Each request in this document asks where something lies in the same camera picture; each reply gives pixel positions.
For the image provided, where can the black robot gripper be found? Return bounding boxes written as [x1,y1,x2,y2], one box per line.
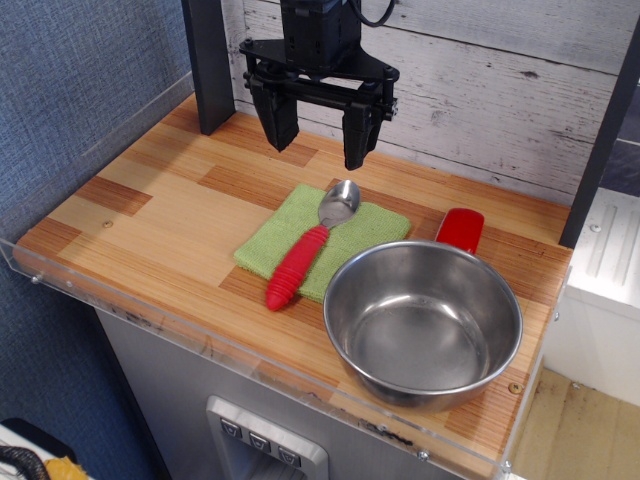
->
[240,1,399,171]

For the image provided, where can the red handled metal spoon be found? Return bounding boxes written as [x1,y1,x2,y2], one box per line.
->
[265,180,361,311]

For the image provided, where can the green towel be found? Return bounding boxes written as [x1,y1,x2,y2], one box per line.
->
[234,184,411,303]

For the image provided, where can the grey toy fridge cabinet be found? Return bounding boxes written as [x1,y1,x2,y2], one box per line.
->
[98,311,452,479]

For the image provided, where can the clear acrylic table guard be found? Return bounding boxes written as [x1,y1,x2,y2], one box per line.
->
[0,72,571,480]

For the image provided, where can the silver dispenser button panel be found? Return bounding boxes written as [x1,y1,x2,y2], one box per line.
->
[206,395,330,479]

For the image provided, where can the white ribbed side unit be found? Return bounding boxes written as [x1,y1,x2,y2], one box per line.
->
[543,188,639,405]

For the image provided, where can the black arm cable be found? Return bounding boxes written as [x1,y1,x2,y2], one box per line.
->
[347,0,399,28]

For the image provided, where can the dark grey left post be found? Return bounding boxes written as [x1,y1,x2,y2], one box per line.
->
[181,0,236,135]

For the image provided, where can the dark grey post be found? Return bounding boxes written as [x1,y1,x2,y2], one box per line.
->
[558,22,639,248]
[181,0,236,135]

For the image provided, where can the steel pot with red handle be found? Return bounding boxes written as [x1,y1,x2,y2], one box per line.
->
[323,208,524,412]

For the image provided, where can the dark grey right post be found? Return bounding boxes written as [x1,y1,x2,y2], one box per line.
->
[558,22,639,248]

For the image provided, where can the black braided cable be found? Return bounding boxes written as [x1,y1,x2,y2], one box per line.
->
[0,445,49,480]

